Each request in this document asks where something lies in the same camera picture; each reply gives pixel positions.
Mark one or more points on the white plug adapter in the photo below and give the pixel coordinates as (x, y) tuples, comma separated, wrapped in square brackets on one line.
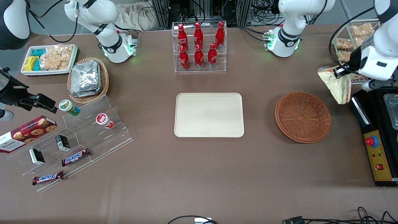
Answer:
[(202, 221)]

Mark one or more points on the round brown wicker basket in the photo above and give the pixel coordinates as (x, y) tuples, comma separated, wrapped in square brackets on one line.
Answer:
[(303, 118)]

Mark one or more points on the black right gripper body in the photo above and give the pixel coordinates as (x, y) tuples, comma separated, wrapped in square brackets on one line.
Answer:
[(10, 94)]

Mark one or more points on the clear plastic container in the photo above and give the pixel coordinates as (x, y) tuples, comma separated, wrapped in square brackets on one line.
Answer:
[(392, 112)]

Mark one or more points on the white rectangular snack tray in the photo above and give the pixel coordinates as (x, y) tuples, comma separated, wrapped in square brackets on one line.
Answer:
[(28, 73)]

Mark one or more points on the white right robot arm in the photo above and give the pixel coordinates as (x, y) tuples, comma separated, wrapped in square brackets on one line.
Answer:
[(93, 12)]

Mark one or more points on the oval brown wicker basket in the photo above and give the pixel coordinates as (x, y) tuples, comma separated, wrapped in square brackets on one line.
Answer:
[(104, 81)]

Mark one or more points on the clear acrylic stepped display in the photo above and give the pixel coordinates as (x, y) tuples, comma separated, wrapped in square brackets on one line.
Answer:
[(99, 143)]

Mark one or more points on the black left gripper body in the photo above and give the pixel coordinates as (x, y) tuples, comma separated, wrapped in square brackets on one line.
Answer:
[(354, 59)]

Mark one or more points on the green lidded snack cup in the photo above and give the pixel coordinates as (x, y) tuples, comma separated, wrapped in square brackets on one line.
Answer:
[(67, 106)]

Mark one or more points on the red lidded snack cup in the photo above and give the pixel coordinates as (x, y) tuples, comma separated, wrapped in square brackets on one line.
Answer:
[(103, 120)]

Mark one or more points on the beige cloth bag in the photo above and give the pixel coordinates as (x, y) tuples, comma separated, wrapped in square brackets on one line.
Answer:
[(136, 17)]

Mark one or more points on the clear acrylic bottle rack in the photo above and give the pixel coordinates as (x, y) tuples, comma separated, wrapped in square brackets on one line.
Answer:
[(205, 70)]

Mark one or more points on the bagged fried snack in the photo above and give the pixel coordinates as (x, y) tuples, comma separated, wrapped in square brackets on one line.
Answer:
[(343, 56), (362, 30), (343, 43)]

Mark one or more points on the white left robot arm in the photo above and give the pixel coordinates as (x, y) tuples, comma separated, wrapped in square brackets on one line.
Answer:
[(289, 18)]

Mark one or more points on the beige plastic tray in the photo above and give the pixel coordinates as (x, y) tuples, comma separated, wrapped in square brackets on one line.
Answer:
[(209, 115)]

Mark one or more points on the silver foil package stack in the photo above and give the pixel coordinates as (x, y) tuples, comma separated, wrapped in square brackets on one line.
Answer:
[(85, 79)]

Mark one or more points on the red emergency stop button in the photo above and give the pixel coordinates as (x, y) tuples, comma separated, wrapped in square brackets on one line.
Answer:
[(371, 141)]

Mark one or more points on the red tartan cookie box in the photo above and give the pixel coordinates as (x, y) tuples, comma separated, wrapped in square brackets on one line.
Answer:
[(28, 133)]

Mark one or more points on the black control box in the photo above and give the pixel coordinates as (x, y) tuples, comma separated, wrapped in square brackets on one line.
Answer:
[(377, 168)]

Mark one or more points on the yellow snack packet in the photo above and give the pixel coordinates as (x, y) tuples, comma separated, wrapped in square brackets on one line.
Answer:
[(30, 63)]

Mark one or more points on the triangle sandwich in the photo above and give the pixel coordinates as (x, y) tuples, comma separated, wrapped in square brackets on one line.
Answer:
[(334, 88)]

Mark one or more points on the teal snack packet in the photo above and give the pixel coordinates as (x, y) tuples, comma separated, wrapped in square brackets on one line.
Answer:
[(37, 65), (39, 52)]

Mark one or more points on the red cola bottle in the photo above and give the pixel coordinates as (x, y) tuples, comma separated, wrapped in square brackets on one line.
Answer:
[(212, 56), (181, 37), (220, 34), (198, 34), (184, 59), (199, 58)]

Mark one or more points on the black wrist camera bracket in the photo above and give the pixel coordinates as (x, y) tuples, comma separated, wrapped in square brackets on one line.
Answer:
[(384, 84)]

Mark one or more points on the brown Snickers bar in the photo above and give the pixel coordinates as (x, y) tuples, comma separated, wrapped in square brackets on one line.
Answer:
[(75, 157), (48, 178)]

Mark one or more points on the clear bag of crackers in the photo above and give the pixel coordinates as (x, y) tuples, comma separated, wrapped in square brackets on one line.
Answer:
[(56, 57)]

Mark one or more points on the small black box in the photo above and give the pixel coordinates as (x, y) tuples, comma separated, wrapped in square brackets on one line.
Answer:
[(63, 142), (36, 156)]

